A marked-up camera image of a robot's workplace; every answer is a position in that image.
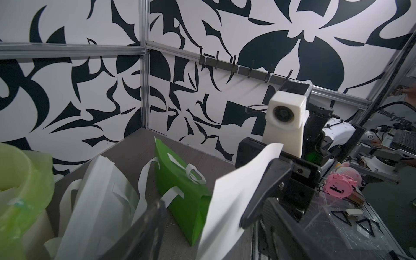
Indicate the pink toy outside cell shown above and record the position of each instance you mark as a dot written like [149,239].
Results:
[343,181]

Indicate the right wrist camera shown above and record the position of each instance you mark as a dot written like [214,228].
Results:
[286,117]

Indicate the green paper bag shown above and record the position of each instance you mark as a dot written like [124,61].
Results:
[184,190]

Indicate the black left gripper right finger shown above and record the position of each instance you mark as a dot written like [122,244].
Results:
[285,238]

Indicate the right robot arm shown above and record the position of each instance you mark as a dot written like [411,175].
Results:
[327,136]

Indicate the wall hook rail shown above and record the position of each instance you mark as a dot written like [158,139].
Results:
[284,82]

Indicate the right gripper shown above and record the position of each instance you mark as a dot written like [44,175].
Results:
[289,179]

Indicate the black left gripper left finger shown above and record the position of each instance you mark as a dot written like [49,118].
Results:
[143,239]

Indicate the white bin with green liner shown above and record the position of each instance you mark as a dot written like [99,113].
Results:
[27,187]

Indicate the white paper bag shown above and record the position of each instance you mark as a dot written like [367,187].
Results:
[97,210]

